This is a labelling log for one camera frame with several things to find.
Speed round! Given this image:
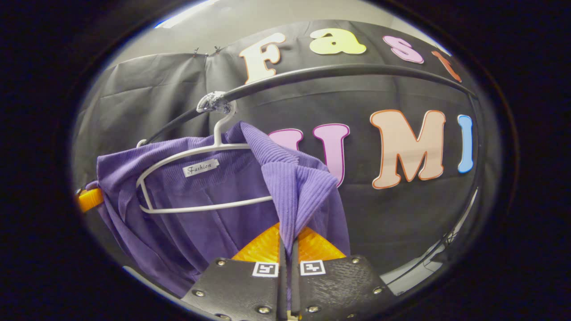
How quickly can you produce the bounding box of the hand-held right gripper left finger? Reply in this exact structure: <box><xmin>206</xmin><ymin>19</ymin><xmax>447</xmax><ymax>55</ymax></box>
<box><xmin>181</xmin><ymin>223</ymin><xmax>287</xmax><ymax>321</ymax></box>

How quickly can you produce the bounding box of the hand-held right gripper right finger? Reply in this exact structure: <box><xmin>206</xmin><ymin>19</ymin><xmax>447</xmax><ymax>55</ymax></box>
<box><xmin>290</xmin><ymin>225</ymin><xmax>395</xmax><ymax>321</ymax></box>

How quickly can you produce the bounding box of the purple corduroy shirt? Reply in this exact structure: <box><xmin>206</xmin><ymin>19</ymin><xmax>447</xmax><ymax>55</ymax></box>
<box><xmin>85</xmin><ymin>121</ymin><xmax>351</xmax><ymax>298</ymax></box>

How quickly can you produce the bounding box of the white hanger with taped hook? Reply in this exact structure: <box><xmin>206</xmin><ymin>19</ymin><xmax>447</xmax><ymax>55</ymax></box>
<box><xmin>136</xmin><ymin>91</ymin><xmax>273</xmax><ymax>214</ymax></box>

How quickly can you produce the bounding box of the black clothes rack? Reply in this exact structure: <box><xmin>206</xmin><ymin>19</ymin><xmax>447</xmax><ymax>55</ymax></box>
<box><xmin>136</xmin><ymin>64</ymin><xmax>484</xmax><ymax>286</ymax></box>

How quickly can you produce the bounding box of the black backdrop cloth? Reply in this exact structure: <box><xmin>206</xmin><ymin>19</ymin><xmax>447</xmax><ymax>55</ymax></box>
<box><xmin>74</xmin><ymin>20</ymin><xmax>500</xmax><ymax>286</ymax></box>

